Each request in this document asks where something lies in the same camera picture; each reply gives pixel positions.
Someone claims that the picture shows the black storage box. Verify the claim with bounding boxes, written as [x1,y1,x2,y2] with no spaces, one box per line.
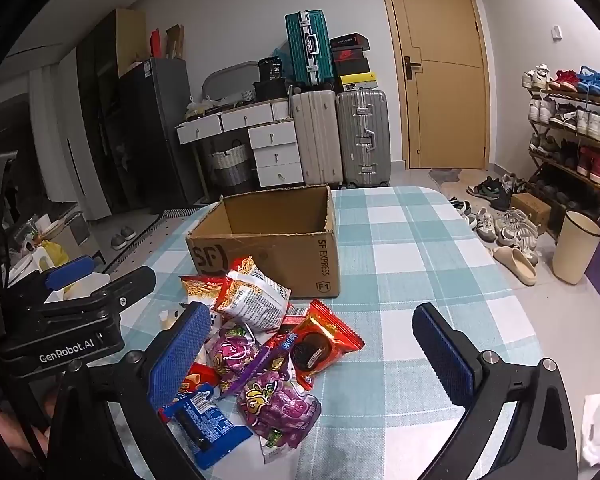
[252,79,288,102]

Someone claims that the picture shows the beige slide sandal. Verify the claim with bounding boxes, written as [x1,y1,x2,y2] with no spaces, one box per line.
[491,245,538,287]

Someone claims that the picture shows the black printed bag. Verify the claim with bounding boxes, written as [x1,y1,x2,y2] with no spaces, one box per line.
[258,57,286,82]

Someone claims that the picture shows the person's left hand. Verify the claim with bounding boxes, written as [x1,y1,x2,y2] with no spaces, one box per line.
[0,400,53,466]

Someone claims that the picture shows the white drawer dresser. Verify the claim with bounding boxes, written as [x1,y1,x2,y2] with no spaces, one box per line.
[176,100,305,196]

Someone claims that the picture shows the plain black shoe box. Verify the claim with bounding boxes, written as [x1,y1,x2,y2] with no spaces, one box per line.
[334,57,371,77]

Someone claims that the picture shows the blue plastic bag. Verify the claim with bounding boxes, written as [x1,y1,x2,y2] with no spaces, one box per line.
[270,45,292,81]

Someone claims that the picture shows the grey suitcase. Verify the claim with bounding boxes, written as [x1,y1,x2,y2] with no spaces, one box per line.
[336,89,392,188]

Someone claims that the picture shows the black refrigerator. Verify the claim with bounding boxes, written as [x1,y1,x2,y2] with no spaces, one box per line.
[119,57,201,213]

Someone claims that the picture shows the white plastic jug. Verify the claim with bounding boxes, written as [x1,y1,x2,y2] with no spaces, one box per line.
[30,247,56,273]

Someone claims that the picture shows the blue cookie packet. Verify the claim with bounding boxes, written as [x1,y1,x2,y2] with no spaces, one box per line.
[160,385,253,470]

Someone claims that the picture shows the dark glass wardrobe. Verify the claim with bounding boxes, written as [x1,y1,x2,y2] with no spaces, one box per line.
[75,8,148,221]

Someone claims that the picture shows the blue red wafer packet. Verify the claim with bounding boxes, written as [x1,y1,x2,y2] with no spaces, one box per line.
[265,327,301,356]

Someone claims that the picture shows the pile of loose sneakers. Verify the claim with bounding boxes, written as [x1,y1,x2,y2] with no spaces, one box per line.
[447,172,541,261]

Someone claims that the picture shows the small cardboard carton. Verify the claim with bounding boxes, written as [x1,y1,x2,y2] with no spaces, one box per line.
[510,192,552,233]

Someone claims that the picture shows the teal suitcase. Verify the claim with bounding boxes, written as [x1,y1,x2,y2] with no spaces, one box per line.
[285,10,337,88]

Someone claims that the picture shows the black red-trim shoe box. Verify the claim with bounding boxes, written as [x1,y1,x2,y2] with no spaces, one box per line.
[330,33,370,50]

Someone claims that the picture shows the yellow plastic bag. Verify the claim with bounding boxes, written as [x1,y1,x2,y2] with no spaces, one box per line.
[40,240,71,268]

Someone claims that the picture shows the white curtain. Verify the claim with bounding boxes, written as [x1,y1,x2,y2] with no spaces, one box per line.
[27,55,93,223]

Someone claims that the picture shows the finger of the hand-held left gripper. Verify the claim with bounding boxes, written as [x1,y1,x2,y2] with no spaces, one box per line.
[17,255,103,306]
[27,266,157,333]

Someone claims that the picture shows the grey arched mirror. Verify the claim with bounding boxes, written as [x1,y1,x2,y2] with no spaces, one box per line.
[201,61,261,106]

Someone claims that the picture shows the knotted plastic bag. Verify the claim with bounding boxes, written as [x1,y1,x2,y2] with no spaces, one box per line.
[185,96,216,121]

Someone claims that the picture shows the wooden shoe rack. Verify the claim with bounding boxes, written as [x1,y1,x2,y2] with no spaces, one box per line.
[522,80,600,231]

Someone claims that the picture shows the cream waste bin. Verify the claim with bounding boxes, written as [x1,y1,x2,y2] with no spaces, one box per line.
[552,210,600,286]

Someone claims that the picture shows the red chocolate cookie packet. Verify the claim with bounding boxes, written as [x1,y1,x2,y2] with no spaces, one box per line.
[275,299,366,392]

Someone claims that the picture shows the small purple candy packet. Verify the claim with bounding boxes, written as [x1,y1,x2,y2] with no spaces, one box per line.
[207,322,273,396]

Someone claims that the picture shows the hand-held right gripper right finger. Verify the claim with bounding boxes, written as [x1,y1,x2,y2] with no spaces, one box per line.
[412,302,578,480]

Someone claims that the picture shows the brown cardboard box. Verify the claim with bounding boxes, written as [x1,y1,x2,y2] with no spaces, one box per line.
[186,185,341,300]

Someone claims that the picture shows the grey floor mat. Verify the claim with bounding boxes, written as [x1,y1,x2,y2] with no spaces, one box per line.
[427,167,462,184]

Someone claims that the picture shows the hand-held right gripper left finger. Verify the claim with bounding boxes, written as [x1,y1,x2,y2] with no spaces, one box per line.
[47,301,213,480]

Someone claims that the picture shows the fried noodle snack packet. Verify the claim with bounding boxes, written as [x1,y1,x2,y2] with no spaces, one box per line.
[212,256,292,332]
[180,275,226,313]

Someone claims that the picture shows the beige suitcase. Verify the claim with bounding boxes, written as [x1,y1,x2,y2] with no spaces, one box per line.
[290,89,343,188]

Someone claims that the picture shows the woven laundry basket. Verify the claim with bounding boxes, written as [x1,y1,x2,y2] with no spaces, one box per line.
[210,142,253,188]

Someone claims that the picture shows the flat cardboard package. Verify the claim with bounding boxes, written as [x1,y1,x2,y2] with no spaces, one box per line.
[166,24,186,60]

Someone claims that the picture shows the wooden door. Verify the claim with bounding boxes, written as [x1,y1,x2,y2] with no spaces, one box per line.
[374,0,492,171]

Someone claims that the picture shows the yellow black shoe box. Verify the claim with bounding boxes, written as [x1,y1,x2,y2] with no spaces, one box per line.
[339,72,378,92]

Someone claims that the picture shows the large purple candy packet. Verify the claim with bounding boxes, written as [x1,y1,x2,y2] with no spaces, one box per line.
[235,355,322,463]

